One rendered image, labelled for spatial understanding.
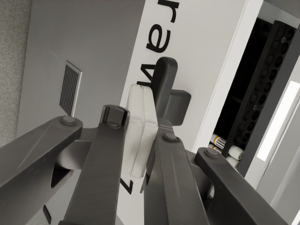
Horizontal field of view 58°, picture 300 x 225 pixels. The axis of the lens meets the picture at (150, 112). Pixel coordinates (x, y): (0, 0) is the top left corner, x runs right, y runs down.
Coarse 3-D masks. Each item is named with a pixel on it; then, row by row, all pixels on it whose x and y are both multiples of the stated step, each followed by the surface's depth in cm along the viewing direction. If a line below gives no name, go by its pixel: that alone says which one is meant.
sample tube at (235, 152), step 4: (212, 136) 32; (216, 136) 32; (212, 140) 32; (216, 140) 32; (220, 140) 31; (224, 140) 31; (216, 144) 32; (220, 144) 31; (224, 144) 31; (232, 148) 30; (236, 148) 30; (232, 152) 30; (236, 152) 29; (240, 152) 29; (232, 156) 30; (236, 156) 29; (240, 156) 30
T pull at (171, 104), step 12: (168, 60) 18; (156, 72) 19; (168, 72) 18; (156, 84) 19; (168, 84) 19; (156, 96) 19; (168, 96) 19; (180, 96) 20; (156, 108) 19; (168, 108) 20; (180, 108) 21; (168, 120) 20; (180, 120) 21
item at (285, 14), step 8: (264, 0) 33; (272, 0) 31; (280, 0) 30; (288, 0) 29; (296, 0) 28; (264, 8) 34; (272, 8) 34; (280, 8) 35; (288, 8) 33; (296, 8) 32; (264, 16) 34; (272, 16) 35; (280, 16) 36; (288, 16) 37; (296, 16) 38; (288, 24) 38; (296, 24) 39
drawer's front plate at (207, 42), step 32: (192, 0) 21; (224, 0) 19; (256, 0) 18; (192, 32) 21; (224, 32) 19; (192, 64) 21; (224, 64) 19; (192, 96) 21; (224, 96) 20; (192, 128) 21; (128, 192) 28; (128, 224) 28
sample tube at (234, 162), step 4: (212, 144) 33; (212, 148) 32; (216, 148) 32; (220, 152) 31; (228, 160) 30; (232, 160) 30; (236, 160) 30; (232, 164) 30; (236, 164) 30; (236, 168) 30
